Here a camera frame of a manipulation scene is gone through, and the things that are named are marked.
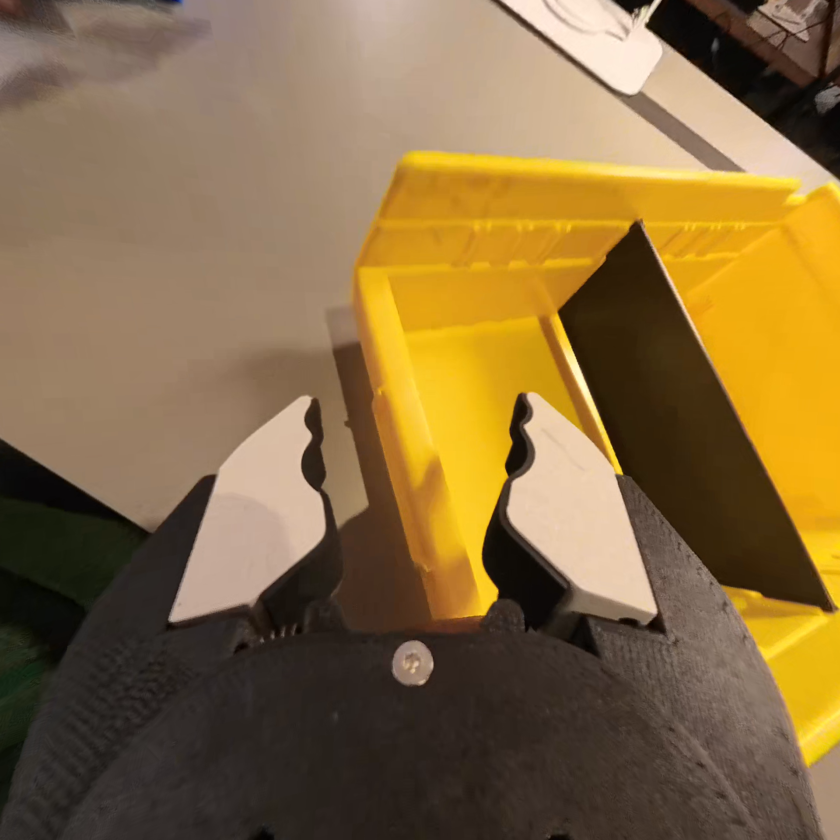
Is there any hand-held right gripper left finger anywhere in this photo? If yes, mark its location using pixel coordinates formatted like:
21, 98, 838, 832
167, 395, 345, 634

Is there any black bin divider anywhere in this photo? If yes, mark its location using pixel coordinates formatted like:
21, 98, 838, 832
558, 220, 840, 614

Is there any yellow storage bin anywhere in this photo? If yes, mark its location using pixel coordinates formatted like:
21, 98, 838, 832
353, 151, 840, 767

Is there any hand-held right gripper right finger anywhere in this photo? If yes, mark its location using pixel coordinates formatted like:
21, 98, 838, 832
482, 392, 659, 641

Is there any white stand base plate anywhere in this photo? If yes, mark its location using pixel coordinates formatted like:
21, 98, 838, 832
499, 0, 664, 97

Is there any person's green sweater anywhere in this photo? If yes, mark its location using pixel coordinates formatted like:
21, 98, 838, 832
0, 495, 148, 756

